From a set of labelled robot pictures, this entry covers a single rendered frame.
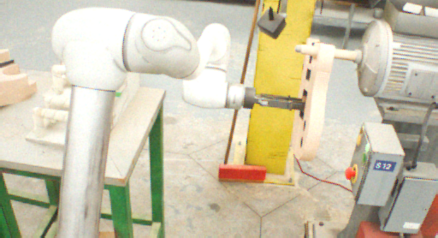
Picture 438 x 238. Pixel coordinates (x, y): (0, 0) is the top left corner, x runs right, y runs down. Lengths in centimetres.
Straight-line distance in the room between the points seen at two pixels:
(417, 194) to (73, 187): 111
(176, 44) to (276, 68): 157
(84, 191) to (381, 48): 93
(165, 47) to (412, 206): 108
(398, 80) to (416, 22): 18
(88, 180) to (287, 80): 165
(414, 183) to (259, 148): 136
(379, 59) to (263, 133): 140
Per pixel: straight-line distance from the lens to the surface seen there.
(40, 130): 146
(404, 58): 135
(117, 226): 145
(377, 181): 126
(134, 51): 87
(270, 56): 234
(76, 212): 98
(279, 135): 259
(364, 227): 170
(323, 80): 131
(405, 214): 160
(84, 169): 95
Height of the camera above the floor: 175
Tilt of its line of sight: 31 degrees down
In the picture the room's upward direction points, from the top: 5 degrees clockwise
